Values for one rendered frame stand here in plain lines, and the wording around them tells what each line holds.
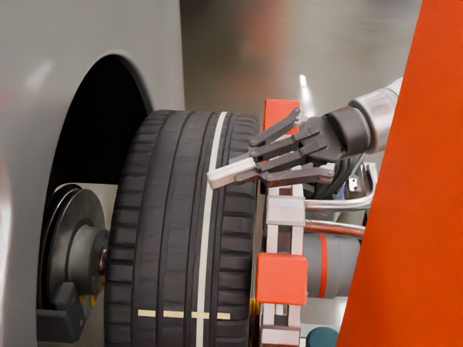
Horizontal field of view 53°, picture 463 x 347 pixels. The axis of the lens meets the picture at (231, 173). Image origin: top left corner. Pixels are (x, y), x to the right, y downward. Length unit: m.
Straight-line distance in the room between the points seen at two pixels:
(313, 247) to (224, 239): 0.32
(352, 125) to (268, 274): 0.25
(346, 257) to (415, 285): 0.79
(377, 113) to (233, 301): 0.35
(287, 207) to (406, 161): 0.55
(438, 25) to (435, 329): 0.13
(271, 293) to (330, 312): 1.36
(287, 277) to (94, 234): 0.50
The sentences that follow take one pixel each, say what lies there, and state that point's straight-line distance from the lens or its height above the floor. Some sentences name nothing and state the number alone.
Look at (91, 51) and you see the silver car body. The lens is 0.82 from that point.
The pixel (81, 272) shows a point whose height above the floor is 0.89.
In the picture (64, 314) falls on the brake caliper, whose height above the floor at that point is 0.90.
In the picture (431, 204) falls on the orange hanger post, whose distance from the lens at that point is 0.22.
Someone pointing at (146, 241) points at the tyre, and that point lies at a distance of 0.76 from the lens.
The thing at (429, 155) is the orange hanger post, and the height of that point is 1.53.
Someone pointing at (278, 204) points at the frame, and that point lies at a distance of 0.80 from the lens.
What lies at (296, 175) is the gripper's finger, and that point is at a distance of 0.66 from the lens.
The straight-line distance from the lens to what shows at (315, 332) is 1.10.
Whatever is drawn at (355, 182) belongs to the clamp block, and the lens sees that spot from 1.15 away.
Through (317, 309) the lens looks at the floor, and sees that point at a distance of 2.06.
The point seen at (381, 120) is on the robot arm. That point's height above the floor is 1.30.
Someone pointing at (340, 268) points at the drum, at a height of 0.90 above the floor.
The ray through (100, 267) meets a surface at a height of 0.86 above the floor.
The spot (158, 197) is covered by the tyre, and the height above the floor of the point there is 1.15.
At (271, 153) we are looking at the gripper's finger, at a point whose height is 1.25.
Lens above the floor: 1.65
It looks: 38 degrees down
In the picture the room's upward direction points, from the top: straight up
